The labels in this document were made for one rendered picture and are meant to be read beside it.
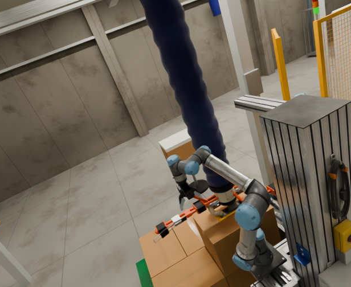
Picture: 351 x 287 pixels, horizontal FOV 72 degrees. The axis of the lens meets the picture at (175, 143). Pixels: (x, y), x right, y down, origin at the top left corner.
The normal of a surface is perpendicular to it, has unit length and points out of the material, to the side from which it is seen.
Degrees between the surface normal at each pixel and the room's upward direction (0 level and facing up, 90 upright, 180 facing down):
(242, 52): 90
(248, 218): 83
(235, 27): 90
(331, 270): 0
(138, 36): 90
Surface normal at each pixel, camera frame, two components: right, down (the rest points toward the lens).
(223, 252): 0.34, 0.29
